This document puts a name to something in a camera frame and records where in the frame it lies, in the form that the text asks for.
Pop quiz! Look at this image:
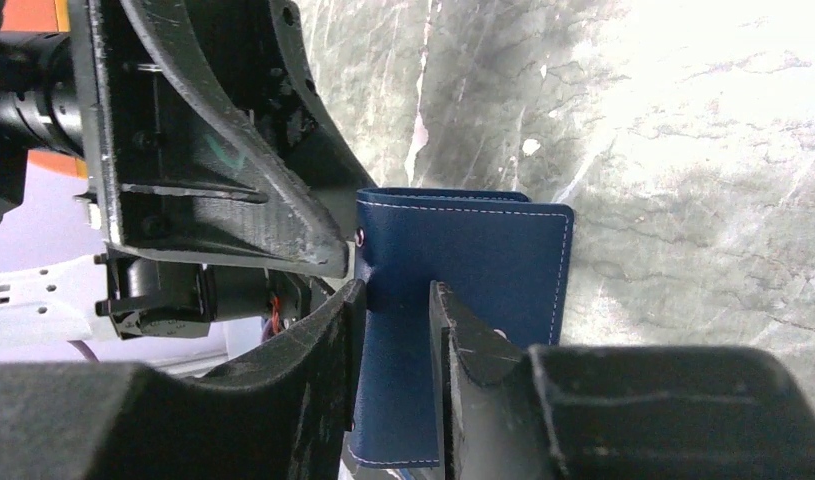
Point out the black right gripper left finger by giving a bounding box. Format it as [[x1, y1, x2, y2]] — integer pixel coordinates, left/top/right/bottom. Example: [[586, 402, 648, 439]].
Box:
[[0, 280, 366, 479]]

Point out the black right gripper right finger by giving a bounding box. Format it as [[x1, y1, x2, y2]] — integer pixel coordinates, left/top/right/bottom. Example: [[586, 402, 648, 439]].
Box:
[[429, 282, 815, 479]]

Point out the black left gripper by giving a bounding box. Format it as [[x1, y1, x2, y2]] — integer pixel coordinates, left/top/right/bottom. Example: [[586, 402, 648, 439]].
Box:
[[0, 1, 349, 340]]

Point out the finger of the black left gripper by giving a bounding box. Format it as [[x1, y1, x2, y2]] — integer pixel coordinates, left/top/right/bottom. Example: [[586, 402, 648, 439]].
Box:
[[186, 1, 374, 239]]

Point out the blue leather card holder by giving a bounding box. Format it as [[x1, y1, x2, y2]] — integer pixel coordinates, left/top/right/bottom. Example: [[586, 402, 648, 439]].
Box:
[[349, 187, 575, 469]]

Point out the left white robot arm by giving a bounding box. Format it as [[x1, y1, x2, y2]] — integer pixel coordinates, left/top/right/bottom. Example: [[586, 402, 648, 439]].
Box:
[[0, 1, 372, 347]]

